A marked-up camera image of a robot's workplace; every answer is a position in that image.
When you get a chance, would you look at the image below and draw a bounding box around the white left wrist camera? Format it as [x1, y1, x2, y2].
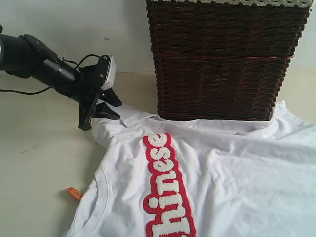
[97, 55, 117, 91]

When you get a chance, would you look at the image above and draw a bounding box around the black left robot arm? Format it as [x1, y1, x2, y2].
[0, 34, 122, 131]

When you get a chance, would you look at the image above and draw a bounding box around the small orange tag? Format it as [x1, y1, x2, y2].
[67, 187, 82, 201]

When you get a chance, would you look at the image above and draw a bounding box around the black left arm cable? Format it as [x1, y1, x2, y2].
[0, 53, 102, 96]

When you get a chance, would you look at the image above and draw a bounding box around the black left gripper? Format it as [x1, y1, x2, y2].
[74, 65, 122, 131]

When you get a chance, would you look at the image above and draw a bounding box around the dark brown wicker basket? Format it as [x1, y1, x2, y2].
[146, 0, 312, 121]

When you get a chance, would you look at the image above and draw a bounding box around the white t-shirt red lettering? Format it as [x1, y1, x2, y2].
[67, 101, 316, 237]

